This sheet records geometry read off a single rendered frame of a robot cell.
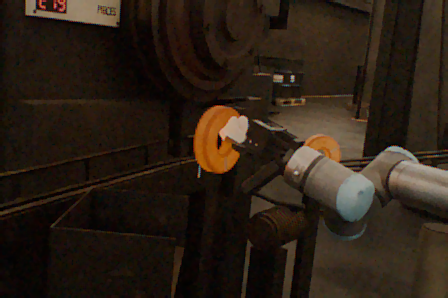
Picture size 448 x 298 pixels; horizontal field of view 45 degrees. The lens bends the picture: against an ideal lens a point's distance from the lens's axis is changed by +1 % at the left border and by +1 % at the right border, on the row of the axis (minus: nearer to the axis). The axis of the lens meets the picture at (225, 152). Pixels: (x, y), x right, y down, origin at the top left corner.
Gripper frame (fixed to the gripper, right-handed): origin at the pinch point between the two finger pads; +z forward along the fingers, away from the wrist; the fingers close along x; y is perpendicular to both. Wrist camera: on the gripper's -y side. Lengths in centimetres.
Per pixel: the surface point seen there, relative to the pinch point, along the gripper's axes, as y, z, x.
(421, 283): -40, -44, -79
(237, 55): 13.1, 18.0, -23.1
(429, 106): -13, 30, -292
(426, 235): -24, -38, -79
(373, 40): -17, 310, -868
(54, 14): 11.8, 39.3, 20.9
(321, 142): -9, 2, -64
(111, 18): 12.9, 39.7, 3.9
